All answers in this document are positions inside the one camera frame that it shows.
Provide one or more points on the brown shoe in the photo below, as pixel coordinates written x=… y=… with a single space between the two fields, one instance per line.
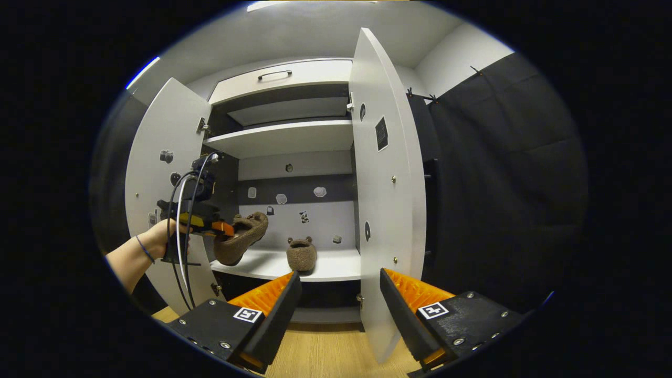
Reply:
x=236 y=247
x=302 y=257

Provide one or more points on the white shoe cabinet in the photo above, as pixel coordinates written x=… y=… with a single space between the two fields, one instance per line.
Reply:
x=283 y=136

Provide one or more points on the ceiling light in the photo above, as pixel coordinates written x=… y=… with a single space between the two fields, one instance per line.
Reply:
x=142 y=73
x=268 y=5

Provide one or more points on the dark wrist band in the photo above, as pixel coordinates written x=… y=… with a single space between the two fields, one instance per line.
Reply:
x=145 y=249

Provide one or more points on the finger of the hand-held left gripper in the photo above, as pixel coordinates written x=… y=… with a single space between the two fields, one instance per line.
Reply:
x=220 y=229

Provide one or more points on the white cabinet door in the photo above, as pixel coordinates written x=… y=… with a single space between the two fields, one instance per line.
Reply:
x=157 y=126
x=388 y=210

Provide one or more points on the white cabinet drawer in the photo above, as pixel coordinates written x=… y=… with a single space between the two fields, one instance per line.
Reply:
x=315 y=73

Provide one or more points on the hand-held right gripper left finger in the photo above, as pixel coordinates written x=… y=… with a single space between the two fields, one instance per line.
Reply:
x=270 y=320

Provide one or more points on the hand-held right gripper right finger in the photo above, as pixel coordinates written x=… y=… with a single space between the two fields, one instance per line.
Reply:
x=404 y=325

